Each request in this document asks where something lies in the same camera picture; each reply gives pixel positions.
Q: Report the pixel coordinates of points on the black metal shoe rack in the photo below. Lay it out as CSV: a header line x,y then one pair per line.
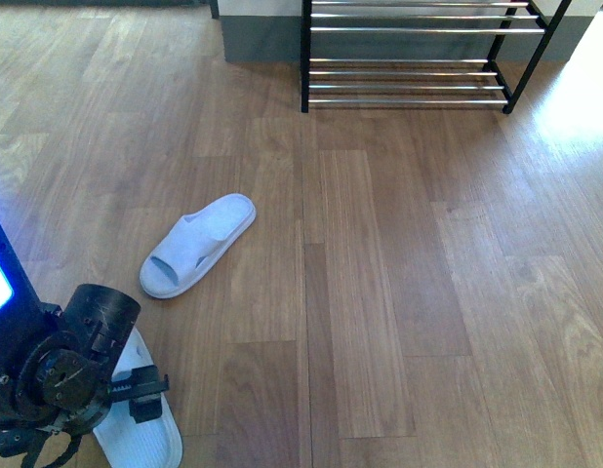
x,y
445,54

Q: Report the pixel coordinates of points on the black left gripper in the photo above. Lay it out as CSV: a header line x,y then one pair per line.
x,y
56,363

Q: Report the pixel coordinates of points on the light blue slipper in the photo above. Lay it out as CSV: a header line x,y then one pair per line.
x,y
128,442
194,245

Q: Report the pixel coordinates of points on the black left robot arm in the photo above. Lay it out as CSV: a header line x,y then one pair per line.
x,y
56,363

